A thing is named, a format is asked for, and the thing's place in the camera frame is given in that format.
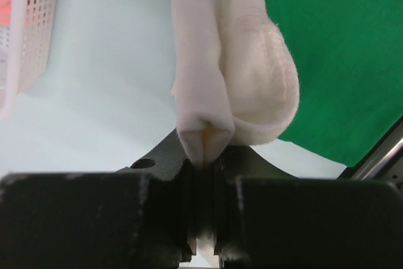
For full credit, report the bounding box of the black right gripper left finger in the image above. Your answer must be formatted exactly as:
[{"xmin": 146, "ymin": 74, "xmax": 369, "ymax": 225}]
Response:
[{"xmin": 1, "ymin": 132, "xmax": 196, "ymax": 268}]

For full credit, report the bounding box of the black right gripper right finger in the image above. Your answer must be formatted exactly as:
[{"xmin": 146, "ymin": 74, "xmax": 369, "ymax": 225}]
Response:
[{"xmin": 213, "ymin": 146, "xmax": 402, "ymax": 268}]

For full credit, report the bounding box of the cream white t shirt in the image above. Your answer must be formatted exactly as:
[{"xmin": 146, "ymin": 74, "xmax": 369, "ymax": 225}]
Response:
[{"xmin": 169, "ymin": 0, "xmax": 300, "ymax": 269}]

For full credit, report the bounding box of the green folded t shirt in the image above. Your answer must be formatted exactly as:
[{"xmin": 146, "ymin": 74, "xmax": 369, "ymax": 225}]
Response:
[{"xmin": 266, "ymin": 0, "xmax": 402, "ymax": 167}]

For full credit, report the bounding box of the white plastic basket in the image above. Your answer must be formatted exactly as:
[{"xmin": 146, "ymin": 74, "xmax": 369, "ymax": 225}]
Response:
[{"xmin": 1, "ymin": 0, "xmax": 56, "ymax": 118}]

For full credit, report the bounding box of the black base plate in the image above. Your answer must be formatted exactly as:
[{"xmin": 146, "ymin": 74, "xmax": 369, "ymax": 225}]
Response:
[{"xmin": 338, "ymin": 117, "xmax": 402, "ymax": 194}]

